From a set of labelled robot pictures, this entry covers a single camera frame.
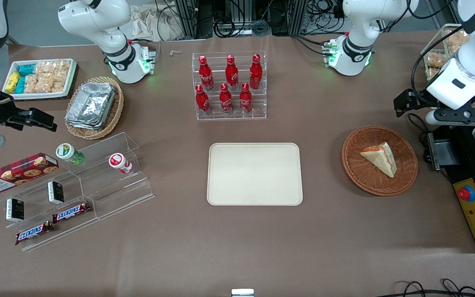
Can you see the triangular sandwich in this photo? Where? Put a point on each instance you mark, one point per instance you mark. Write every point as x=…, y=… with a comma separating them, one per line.
x=379, y=159

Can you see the white snack tray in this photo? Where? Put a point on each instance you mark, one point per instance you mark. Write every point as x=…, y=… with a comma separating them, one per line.
x=39, y=95

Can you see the fried snack bag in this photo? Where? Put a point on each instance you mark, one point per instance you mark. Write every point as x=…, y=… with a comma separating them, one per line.
x=456, y=39
x=436, y=60
x=432, y=74

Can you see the round brown wicker basket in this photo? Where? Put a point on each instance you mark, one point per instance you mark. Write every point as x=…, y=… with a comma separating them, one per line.
x=361, y=177

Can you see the red tartan cookie box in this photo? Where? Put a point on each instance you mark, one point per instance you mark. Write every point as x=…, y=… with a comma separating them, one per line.
x=15, y=173

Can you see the red emergency stop button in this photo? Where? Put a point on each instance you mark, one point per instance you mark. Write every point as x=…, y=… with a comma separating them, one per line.
x=466, y=194

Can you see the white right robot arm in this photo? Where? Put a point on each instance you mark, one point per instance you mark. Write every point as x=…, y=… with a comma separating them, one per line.
x=97, y=20

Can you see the clear rice cracker bag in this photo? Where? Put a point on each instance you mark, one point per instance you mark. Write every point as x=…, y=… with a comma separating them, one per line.
x=35, y=83
x=62, y=72
x=45, y=68

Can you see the green cap drink bottle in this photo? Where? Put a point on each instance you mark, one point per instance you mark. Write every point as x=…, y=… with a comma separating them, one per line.
x=67, y=152

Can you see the grey metal bracket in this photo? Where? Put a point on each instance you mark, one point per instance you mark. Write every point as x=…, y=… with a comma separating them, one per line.
x=439, y=152

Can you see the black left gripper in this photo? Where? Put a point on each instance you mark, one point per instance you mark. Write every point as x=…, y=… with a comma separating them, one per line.
x=419, y=100

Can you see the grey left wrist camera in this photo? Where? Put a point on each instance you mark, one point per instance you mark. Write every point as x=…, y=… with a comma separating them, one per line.
x=460, y=117

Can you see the black machine with yellow panel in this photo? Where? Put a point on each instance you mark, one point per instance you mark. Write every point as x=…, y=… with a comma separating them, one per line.
x=468, y=165

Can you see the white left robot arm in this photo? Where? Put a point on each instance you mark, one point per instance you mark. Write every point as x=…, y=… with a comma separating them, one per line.
x=361, y=24

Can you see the crumpled beige cloth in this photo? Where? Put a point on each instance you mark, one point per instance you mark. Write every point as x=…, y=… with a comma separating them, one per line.
x=151, y=24

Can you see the small black white box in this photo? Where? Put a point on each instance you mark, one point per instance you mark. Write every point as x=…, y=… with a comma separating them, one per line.
x=15, y=209
x=56, y=192

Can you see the small beige scrap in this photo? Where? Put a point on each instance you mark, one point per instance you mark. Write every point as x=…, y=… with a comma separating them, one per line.
x=175, y=53

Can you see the red cap drink bottle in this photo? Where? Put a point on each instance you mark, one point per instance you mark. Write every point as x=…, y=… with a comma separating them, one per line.
x=118, y=162

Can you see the clear acrylic bottle rack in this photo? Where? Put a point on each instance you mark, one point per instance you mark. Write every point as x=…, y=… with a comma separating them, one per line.
x=258, y=111

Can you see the stack of foil trays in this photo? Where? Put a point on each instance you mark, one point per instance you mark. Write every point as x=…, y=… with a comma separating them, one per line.
x=91, y=105

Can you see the red cola bottle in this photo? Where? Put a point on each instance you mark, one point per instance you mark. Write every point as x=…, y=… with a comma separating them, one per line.
x=245, y=99
x=231, y=73
x=205, y=74
x=255, y=73
x=226, y=100
x=202, y=101

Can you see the beige rectangular tray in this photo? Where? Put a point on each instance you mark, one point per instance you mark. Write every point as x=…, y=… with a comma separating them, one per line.
x=254, y=173

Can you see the yellow snack packet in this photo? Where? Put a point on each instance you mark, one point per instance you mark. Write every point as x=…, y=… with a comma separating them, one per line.
x=12, y=82

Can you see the teal snack packet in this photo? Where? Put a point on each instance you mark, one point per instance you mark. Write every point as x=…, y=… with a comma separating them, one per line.
x=27, y=69
x=20, y=85

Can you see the Snickers chocolate bar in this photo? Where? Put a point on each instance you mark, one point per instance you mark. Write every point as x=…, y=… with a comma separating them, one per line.
x=33, y=232
x=71, y=212

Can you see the clear acrylic step display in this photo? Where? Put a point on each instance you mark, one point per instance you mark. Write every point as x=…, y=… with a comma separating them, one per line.
x=114, y=194

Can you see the oval light wicker basket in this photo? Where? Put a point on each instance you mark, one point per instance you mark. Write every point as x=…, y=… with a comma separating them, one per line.
x=116, y=111

